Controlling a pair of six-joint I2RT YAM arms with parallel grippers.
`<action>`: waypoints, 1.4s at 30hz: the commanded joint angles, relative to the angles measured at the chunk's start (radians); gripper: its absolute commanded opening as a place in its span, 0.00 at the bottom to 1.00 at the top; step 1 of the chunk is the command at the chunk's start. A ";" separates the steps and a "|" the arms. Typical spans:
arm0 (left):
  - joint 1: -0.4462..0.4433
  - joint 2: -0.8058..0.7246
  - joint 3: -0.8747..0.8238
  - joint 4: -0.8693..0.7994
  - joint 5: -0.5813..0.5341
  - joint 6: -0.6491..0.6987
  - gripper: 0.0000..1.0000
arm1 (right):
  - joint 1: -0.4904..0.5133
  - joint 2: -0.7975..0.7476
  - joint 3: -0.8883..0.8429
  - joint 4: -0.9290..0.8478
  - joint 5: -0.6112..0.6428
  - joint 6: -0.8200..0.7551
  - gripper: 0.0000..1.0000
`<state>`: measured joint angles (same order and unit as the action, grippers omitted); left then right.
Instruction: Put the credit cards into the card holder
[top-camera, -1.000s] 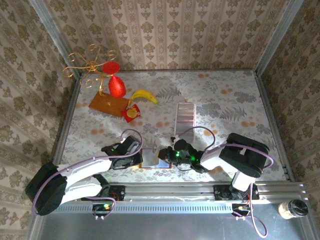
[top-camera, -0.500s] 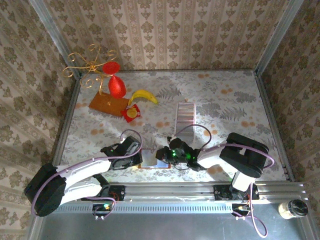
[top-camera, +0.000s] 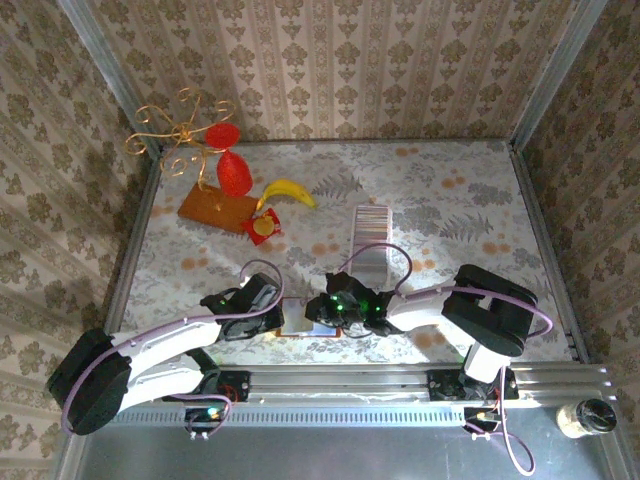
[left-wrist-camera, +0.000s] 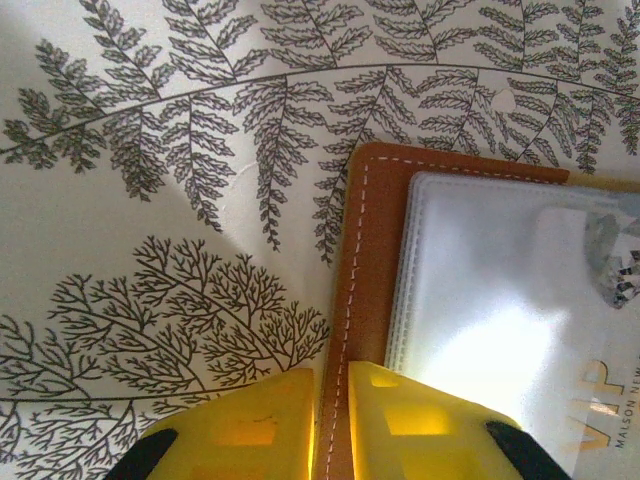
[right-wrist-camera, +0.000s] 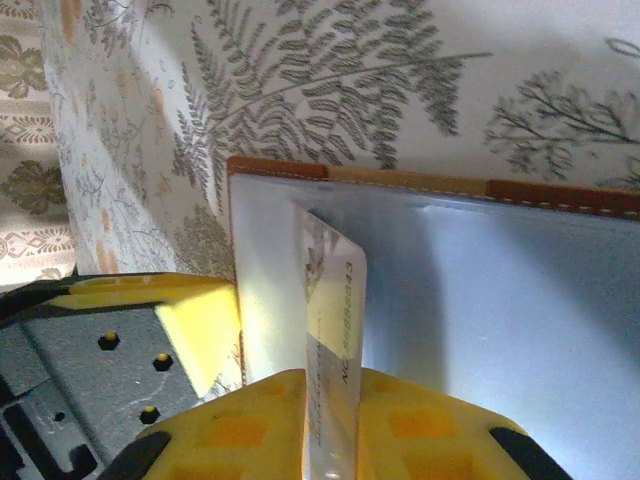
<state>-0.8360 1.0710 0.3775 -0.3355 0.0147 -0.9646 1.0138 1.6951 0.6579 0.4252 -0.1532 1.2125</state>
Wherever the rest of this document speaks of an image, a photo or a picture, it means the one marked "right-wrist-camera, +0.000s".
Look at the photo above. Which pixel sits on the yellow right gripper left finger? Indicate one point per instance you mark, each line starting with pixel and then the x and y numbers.
pixel 225 435

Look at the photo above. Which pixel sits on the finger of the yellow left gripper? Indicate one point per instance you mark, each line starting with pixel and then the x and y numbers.
pixel 205 330

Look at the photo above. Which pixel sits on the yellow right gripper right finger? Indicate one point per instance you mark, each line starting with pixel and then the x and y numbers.
pixel 435 435

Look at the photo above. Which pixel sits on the white VIP card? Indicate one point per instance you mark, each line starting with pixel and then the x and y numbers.
pixel 332 325

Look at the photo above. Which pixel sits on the brown leather card holder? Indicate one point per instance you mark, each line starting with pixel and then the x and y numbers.
pixel 500 310

